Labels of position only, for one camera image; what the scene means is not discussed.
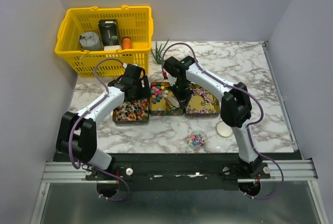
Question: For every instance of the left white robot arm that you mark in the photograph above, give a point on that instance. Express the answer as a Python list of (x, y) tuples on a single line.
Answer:
[(77, 136)]

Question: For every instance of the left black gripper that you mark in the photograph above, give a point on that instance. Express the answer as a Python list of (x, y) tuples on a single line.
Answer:
[(144, 91)]

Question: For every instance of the tin of dark lollipops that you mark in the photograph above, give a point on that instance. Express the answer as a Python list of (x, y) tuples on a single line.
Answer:
[(135, 113)]

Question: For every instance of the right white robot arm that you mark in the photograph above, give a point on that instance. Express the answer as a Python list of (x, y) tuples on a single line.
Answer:
[(235, 103)]

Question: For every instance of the round jar lid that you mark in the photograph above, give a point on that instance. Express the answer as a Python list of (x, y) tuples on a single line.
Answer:
[(223, 129)]

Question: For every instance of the tin of star candies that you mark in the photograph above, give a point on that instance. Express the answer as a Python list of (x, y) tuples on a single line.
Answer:
[(162, 99)]

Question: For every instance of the green onion sprig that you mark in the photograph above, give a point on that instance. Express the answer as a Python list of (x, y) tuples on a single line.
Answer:
[(157, 51)]

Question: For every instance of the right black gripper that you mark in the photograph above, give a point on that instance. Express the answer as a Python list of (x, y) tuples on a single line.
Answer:
[(183, 99)]

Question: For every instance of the orange bottle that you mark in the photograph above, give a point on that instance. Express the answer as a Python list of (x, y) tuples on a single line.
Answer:
[(126, 43)]

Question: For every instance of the black mounting base rail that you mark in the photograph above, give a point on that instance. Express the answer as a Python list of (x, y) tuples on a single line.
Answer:
[(183, 172)]

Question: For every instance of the yellow plastic shopping basket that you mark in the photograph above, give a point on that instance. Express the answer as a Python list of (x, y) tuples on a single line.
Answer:
[(134, 22)]

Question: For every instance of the white box in basket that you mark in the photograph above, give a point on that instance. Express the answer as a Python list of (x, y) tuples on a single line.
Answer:
[(112, 48)]

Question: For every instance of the tin of rainbow lollipops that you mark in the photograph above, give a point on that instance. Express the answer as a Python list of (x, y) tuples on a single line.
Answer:
[(202, 104)]

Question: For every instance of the silver metal scoop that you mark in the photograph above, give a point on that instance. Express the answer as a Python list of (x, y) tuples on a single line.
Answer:
[(172, 104)]

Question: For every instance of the grey crumpled can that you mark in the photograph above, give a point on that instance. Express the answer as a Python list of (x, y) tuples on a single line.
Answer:
[(89, 41)]

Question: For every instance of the clear glass jar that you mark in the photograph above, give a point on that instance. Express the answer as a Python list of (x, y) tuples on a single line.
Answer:
[(197, 140)]

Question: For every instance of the black carton box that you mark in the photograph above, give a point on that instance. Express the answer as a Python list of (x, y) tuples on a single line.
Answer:
[(109, 32)]

